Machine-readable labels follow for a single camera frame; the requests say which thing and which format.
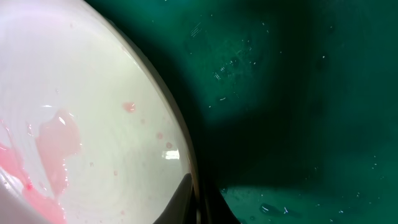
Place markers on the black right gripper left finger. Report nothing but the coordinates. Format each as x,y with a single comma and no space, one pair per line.
181,205

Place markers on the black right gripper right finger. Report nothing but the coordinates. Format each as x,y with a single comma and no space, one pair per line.
214,209

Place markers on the white plate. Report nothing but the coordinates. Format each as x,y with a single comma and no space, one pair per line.
89,131

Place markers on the teal serving tray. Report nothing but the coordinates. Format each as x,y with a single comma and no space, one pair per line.
291,105

